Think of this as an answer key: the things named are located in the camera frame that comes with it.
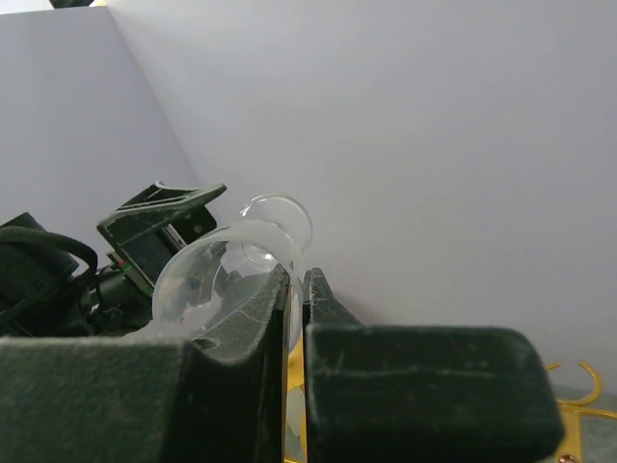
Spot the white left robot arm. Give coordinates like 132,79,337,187
1,182,227,338

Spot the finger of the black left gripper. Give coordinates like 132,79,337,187
97,181,227,230

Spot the white round drawer box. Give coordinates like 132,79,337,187
285,385,307,462

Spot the clear tall wine glass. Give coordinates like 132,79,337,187
152,194,312,351

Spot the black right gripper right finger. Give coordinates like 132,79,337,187
303,268,564,462

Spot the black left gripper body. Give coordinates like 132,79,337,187
97,206,217,297

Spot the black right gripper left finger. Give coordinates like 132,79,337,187
1,267,289,462

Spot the gold wire glass rack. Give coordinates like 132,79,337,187
287,343,616,462

